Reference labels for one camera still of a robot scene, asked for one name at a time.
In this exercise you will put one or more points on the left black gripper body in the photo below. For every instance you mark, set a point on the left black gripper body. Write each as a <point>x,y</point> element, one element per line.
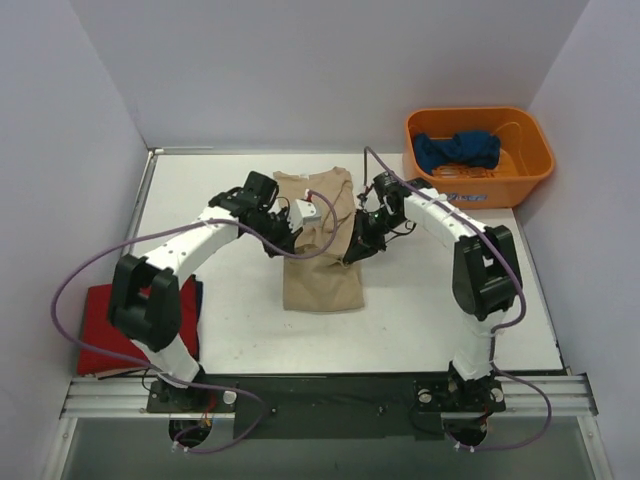
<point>279,232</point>

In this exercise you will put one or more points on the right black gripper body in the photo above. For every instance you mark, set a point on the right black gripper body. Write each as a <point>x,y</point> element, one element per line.
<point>364,236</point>

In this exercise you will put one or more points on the beige t shirt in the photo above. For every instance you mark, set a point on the beige t shirt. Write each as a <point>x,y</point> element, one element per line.
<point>323,284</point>

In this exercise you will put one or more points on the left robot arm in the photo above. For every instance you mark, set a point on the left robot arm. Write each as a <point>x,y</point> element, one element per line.
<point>145,302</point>

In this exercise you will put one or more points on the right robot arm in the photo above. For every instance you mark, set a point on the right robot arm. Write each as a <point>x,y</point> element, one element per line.
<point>486,278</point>

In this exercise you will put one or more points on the orange plastic basket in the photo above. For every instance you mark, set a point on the orange plastic basket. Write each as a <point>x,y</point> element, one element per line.
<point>525,158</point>

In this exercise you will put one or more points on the crumpled blue t shirt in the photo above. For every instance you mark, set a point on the crumpled blue t shirt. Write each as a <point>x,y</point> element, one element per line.
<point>474,149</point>

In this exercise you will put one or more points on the folded red t shirt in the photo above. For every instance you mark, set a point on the folded red t shirt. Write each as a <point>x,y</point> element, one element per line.
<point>97,331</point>

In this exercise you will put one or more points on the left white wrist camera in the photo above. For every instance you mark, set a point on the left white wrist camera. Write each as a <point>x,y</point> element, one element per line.
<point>302,213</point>

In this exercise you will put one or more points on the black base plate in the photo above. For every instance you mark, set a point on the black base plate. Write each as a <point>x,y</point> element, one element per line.
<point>426,406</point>

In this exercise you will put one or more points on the aluminium rail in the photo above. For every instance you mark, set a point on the aluminium rail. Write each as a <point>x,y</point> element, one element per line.
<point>127,398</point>

